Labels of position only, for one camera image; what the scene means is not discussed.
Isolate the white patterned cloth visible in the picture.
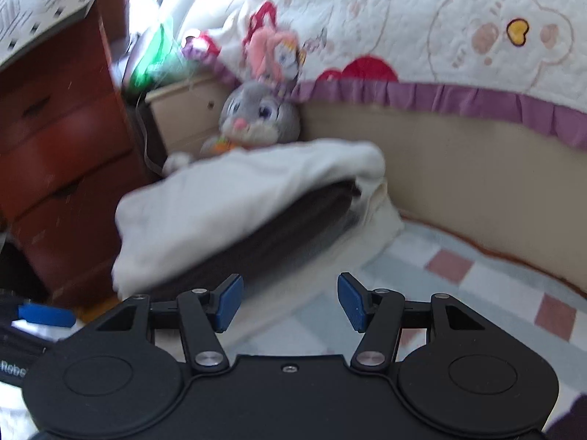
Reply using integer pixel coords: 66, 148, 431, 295
0, 0, 114, 72

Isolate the cream folded garment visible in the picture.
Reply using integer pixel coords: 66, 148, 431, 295
349, 179, 406, 250

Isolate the green plastic bag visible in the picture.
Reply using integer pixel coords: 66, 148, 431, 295
126, 16, 184, 95

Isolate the beige bed headboard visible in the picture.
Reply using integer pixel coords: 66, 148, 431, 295
296, 101, 587, 296

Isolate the beige nightstand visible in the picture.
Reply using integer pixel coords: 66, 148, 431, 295
146, 73, 241, 177

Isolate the bear print quilt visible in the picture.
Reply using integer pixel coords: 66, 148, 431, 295
181, 0, 587, 150

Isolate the white shirt with green monster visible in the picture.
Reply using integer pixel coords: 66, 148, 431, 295
112, 139, 388, 296

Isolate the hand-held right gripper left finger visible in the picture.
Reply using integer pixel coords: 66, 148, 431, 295
95, 273, 245, 375

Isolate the brown knit sweater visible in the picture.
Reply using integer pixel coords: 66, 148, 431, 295
151, 179, 363, 294

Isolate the red wooden dresser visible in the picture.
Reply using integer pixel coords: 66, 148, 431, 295
0, 0, 154, 308

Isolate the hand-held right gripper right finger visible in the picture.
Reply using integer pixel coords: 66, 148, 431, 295
337, 272, 485, 373

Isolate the pink plush doll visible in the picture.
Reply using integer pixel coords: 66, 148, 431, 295
245, 27, 309, 97

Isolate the grey rabbit plush toy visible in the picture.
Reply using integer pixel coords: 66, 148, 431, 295
163, 80, 302, 177

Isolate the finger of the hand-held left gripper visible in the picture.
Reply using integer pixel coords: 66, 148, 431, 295
17, 301, 77, 330

